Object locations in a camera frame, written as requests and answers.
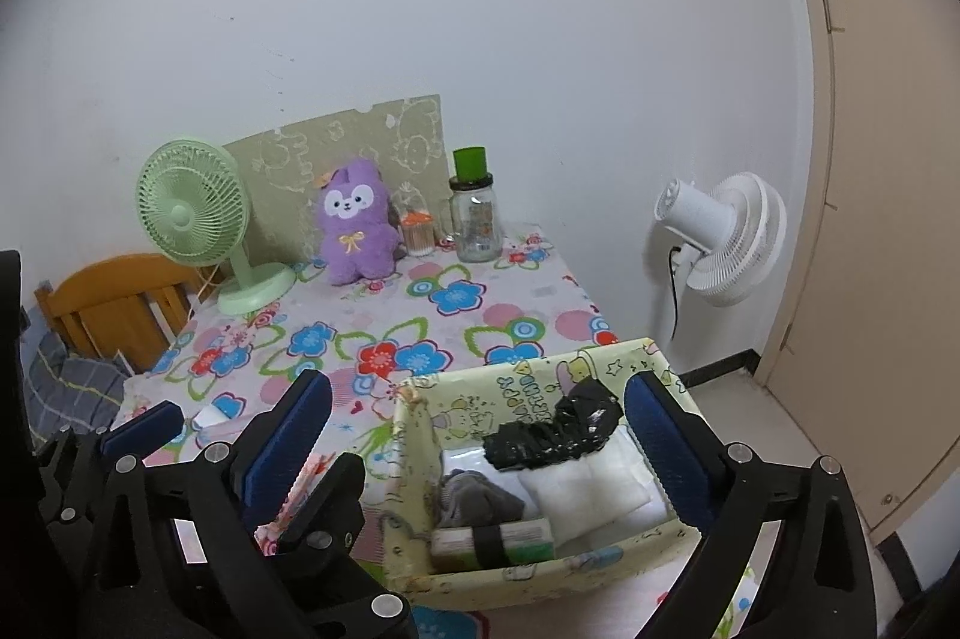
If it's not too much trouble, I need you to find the grey plaid pillow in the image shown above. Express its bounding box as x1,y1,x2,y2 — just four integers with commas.
22,328,136,441

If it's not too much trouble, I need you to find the desk fan cable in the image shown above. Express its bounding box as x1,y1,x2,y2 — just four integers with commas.
187,264,226,317

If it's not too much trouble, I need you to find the beige door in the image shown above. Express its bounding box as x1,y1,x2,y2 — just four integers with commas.
765,0,960,557

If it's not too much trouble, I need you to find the green printed board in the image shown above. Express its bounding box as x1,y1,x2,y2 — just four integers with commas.
223,94,443,265

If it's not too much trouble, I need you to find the wooden chair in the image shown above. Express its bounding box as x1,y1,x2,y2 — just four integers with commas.
34,254,226,377

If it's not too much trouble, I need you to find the pink packet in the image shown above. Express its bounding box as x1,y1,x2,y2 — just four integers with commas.
255,511,305,556

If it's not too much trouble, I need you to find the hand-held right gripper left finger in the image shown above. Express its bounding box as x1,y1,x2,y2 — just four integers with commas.
79,371,332,639

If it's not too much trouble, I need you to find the grey sock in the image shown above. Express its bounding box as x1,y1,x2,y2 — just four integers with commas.
437,470,526,530

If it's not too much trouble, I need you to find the glass jar green lid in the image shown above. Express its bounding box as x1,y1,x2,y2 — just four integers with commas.
439,146,502,263

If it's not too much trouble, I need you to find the green desk fan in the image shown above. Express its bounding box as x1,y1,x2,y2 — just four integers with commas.
136,139,297,316

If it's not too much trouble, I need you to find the green white banded packet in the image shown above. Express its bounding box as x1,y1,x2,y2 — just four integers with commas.
430,517,557,572

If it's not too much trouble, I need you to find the black fan cable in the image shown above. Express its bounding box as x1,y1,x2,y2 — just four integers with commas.
670,245,695,344

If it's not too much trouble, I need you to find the white standing fan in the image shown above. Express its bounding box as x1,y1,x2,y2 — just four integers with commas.
652,172,787,308

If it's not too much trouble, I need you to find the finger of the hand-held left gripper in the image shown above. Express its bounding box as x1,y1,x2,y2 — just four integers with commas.
274,451,419,639
99,400,186,460

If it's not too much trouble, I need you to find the black plastic bag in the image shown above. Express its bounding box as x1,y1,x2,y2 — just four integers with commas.
482,380,625,471

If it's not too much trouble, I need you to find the yellow printed storage box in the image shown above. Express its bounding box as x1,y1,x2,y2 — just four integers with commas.
382,337,704,611

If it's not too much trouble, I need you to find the purple plush toy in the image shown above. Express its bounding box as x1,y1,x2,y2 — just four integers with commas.
313,157,402,286

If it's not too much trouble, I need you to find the white cloth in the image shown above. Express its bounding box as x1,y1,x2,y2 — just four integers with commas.
517,433,668,539

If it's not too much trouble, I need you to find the white blue packet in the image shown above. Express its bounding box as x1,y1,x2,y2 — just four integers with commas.
193,394,248,434

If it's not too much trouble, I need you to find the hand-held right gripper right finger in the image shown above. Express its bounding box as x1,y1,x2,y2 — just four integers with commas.
622,371,878,639

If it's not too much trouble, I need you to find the cotton swab container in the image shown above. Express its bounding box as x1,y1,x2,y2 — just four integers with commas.
400,210,436,259

